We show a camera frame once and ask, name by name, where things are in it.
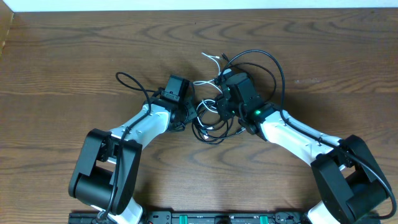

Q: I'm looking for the left camera cable black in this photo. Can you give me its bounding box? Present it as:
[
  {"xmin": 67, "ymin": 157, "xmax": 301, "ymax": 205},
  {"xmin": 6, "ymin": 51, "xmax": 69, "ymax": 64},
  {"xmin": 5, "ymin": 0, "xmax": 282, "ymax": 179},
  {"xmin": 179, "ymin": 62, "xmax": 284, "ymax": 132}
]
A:
[{"xmin": 92, "ymin": 72, "xmax": 152, "ymax": 223}]

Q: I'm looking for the black USB cable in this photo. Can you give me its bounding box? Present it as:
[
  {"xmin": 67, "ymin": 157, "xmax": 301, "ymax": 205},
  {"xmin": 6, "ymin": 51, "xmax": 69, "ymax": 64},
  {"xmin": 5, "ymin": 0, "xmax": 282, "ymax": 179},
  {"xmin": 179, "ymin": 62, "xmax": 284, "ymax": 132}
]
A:
[{"xmin": 190, "ymin": 52, "xmax": 278, "ymax": 146}]

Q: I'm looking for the white USB cable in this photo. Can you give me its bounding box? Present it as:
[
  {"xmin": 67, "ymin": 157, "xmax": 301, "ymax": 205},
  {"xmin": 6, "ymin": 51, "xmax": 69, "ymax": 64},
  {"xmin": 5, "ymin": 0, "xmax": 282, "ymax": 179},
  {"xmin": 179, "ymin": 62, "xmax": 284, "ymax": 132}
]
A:
[{"xmin": 192, "ymin": 52, "xmax": 224, "ymax": 131}]

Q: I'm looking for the right camera cable black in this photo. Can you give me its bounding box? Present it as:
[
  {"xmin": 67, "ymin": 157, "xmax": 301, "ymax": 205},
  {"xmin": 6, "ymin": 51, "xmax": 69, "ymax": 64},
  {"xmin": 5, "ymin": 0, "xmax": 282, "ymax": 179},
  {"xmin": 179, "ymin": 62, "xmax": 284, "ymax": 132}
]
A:
[{"xmin": 219, "ymin": 49, "xmax": 398, "ymax": 220}]

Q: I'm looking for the camera cable black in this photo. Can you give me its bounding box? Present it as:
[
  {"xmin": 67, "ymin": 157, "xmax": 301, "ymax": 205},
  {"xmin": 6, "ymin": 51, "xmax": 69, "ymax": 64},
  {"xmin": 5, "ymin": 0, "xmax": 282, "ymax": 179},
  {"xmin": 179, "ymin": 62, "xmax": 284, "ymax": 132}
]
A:
[
  {"xmin": 219, "ymin": 49, "xmax": 398, "ymax": 220},
  {"xmin": 92, "ymin": 72, "xmax": 152, "ymax": 223}
]

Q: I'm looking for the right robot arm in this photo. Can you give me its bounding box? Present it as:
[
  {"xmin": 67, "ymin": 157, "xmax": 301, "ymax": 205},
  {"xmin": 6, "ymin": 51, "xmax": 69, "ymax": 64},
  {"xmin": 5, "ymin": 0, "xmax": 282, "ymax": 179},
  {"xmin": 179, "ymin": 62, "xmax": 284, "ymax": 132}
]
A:
[{"xmin": 214, "ymin": 71, "xmax": 397, "ymax": 223}]

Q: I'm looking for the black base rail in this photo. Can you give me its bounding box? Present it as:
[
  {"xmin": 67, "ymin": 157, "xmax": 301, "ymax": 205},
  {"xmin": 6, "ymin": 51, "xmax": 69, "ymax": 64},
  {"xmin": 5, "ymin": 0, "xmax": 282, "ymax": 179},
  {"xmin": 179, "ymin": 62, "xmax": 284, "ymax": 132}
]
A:
[{"xmin": 67, "ymin": 211, "xmax": 311, "ymax": 224}]

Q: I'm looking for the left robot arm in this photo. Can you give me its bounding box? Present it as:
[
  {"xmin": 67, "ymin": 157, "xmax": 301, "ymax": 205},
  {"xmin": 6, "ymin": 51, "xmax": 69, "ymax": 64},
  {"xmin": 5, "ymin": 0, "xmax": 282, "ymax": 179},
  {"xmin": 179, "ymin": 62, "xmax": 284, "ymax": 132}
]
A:
[{"xmin": 68, "ymin": 75, "xmax": 197, "ymax": 223}]

